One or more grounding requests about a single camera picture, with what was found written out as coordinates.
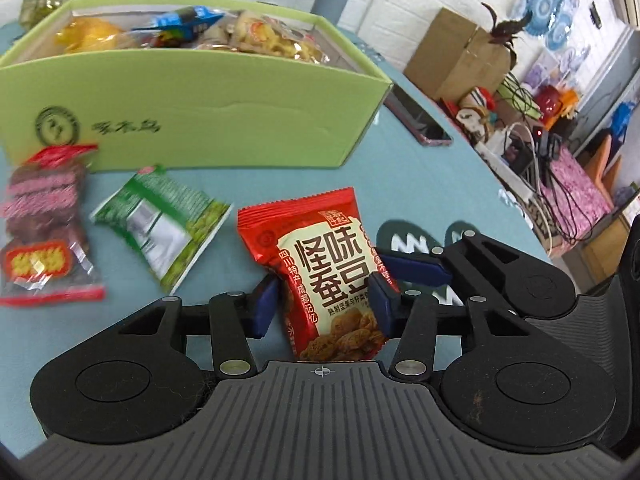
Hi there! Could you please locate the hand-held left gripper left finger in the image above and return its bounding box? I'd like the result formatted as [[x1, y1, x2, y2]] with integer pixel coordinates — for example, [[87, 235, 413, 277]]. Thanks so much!
[[75, 275, 280, 380]]

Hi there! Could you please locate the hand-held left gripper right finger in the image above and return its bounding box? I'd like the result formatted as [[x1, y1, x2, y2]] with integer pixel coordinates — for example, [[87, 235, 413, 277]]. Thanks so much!
[[369, 277, 548, 381]]

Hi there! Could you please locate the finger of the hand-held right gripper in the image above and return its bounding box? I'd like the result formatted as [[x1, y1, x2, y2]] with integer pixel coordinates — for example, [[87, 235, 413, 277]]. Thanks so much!
[[375, 230, 516, 289]]

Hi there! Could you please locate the green cardboard box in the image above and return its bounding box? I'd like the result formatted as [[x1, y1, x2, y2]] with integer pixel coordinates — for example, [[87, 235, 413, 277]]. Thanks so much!
[[0, 0, 395, 173]]

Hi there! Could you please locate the clear yellow snack packet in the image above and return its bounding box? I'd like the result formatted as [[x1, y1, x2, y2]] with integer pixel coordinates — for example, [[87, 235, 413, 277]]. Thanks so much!
[[227, 10, 326, 64]]

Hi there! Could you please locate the dark brown snack packet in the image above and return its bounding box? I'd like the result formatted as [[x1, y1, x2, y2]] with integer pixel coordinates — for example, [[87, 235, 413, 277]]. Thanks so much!
[[140, 29, 201, 49]]

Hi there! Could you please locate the blue snack packet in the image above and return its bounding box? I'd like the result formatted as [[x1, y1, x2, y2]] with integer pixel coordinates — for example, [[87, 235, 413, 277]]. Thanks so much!
[[131, 5, 225, 33]]

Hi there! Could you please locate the pink floral cloth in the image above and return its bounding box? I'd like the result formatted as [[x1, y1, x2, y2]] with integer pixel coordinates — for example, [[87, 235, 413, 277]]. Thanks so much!
[[539, 149, 615, 253]]

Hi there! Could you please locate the teal tablecloth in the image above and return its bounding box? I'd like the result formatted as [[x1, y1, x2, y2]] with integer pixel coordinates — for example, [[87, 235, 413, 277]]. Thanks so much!
[[0, 20, 551, 321]]

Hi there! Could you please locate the white power strip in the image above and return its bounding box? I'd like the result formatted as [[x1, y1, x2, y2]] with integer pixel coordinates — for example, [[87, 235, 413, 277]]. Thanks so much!
[[474, 140, 538, 206]]

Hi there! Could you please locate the green snack packet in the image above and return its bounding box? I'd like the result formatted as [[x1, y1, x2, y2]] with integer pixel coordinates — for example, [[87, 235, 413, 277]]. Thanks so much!
[[89, 164, 235, 295]]

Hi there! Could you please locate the dark smartphone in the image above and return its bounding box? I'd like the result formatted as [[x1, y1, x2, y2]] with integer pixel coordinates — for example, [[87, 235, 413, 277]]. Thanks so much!
[[384, 82, 453, 148]]

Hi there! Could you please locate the blue bag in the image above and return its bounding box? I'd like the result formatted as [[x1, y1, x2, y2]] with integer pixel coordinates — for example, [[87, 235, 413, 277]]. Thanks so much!
[[612, 102, 635, 143]]

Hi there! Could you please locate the red pot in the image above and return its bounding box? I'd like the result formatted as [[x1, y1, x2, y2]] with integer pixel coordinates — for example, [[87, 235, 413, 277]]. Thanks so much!
[[534, 85, 562, 117]]

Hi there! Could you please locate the brown cardboard box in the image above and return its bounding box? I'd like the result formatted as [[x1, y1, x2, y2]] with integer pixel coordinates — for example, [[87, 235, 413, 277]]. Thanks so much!
[[404, 7, 518, 106]]

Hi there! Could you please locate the red pink snack packet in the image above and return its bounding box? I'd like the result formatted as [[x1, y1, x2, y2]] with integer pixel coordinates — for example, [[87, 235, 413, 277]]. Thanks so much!
[[0, 144, 107, 307]]

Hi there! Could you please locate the dark feather decoration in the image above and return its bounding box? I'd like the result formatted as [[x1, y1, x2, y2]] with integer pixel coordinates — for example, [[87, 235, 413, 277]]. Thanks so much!
[[481, 2, 533, 68]]

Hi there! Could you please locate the medium blue wall plate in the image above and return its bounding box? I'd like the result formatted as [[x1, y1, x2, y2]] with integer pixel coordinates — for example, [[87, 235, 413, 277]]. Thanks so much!
[[547, 12, 576, 52]]

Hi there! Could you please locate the large blue wall plate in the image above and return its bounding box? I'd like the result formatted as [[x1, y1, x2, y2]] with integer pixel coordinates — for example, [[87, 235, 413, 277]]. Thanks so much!
[[516, 0, 567, 36]]

